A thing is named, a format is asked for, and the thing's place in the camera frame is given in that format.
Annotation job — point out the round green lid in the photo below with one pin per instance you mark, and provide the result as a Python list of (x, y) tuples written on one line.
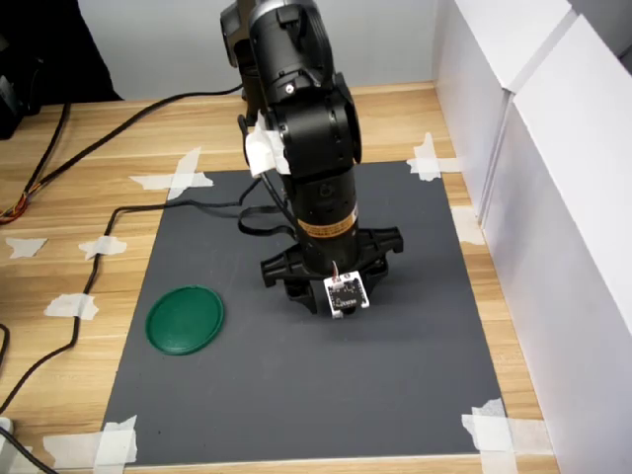
[(185, 321)]

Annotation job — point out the white tape piece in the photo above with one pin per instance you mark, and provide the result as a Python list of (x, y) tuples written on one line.
[(182, 175), (494, 434), (69, 306), (24, 247), (425, 165), (116, 444), (101, 247), (468, 227)]

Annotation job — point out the dark grey mat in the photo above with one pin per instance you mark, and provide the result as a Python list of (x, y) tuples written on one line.
[(247, 370)]

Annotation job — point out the white tape wad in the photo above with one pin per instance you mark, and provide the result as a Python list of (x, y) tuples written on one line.
[(261, 148)]

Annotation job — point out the white partition panel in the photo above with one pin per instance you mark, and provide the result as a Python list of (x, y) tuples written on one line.
[(474, 74), (568, 247)]

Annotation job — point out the black box device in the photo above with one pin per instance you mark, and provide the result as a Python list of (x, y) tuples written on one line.
[(9, 108)]

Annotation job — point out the white camera box with board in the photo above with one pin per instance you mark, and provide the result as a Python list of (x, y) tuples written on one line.
[(345, 293)]

